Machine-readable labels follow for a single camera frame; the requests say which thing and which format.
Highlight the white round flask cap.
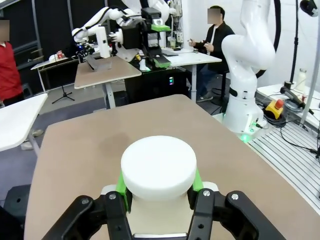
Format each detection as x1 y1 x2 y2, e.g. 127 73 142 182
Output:
120 134 198 201

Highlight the person in red shirt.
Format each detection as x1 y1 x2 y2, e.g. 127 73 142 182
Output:
0 19 25 106

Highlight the white bottle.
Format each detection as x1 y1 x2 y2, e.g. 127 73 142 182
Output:
295 68 308 92

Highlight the black clamp tool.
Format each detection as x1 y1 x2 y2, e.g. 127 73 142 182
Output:
279 81 315 116

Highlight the white table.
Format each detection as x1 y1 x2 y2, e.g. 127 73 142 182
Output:
0 93 49 153

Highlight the black right arm cable sleeve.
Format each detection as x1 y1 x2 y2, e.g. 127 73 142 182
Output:
253 0 285 79

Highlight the black cabinet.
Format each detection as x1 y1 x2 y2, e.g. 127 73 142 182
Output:
124 67 189 104

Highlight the seated person in black jacket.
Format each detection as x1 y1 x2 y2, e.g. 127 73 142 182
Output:
190 6 237 102

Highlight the yellow emergency stop button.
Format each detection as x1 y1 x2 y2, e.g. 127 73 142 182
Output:
265 98 286 121

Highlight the small black tripod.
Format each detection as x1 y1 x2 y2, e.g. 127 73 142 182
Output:
51 84 76 105

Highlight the white desk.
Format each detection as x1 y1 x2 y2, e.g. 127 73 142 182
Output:
159 47 223 101

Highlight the slotted aluminium base plate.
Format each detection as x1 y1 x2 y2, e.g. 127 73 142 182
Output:
249 119 320 209

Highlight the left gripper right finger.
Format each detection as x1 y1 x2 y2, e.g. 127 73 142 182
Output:
187 168 286 240

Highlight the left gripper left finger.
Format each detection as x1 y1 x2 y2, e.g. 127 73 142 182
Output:
41 169 133 240

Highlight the black stool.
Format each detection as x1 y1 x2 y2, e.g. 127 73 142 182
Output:
3 183 32 227

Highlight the black lamp stand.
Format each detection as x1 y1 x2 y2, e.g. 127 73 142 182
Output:
284 0 301 88

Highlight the black device with green jaws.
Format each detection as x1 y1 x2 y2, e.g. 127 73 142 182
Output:
121 7 173 74

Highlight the brown background table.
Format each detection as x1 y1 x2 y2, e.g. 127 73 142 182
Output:
73 54 143 110

